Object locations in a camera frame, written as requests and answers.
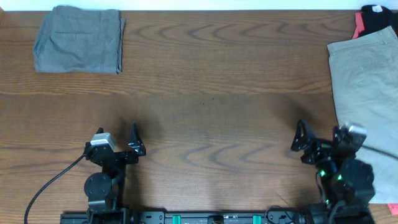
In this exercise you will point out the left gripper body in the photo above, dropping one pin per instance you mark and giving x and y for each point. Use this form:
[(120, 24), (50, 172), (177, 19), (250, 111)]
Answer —
[(124, 160)]

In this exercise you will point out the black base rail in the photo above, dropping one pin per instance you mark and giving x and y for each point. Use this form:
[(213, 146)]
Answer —
[(271, 216)]

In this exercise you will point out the red cloth corner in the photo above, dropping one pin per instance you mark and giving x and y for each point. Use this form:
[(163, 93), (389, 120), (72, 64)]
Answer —
[(393, 208)]

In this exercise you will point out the grey shorts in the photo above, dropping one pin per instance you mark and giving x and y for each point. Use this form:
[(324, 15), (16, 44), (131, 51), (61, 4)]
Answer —
[(71, 39)]

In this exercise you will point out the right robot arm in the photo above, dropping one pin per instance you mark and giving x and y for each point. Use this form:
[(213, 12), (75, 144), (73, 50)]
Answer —
[(344, 182)]

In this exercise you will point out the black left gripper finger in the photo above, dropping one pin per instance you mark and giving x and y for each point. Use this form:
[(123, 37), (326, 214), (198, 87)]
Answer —
[(135, 141), (100, 130)]

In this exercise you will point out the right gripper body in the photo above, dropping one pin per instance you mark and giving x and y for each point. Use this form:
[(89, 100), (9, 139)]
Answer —
[(321, 148)]

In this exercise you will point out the beige shorts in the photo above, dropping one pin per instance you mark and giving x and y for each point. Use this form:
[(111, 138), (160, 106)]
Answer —
[(364, 83)]

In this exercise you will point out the red garment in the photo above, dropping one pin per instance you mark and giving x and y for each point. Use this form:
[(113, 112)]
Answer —
[(359, 25)]

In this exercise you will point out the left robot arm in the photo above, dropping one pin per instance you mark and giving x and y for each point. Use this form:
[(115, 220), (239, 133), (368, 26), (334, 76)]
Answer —
[(105, 189)]

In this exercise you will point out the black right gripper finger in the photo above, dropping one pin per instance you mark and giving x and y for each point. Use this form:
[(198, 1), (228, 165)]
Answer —
[(337, 134), (304, 136)]

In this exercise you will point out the black garment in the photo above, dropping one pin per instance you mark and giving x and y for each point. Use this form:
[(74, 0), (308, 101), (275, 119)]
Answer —
[(376, 17)]

